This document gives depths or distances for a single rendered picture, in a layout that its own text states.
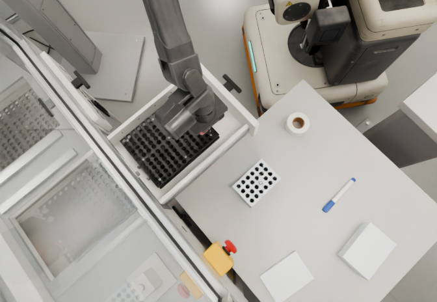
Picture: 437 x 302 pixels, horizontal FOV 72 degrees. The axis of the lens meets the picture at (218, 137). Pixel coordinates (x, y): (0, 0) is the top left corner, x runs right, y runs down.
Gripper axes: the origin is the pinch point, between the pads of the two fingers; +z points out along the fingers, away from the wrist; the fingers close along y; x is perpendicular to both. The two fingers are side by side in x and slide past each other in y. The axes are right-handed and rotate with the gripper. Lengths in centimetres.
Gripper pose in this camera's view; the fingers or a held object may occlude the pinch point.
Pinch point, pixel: (206, 123)
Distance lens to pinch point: 81.1
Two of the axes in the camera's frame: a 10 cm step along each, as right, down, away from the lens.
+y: -7.6, 6.3, -1.4
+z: 0.3, 2.5, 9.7
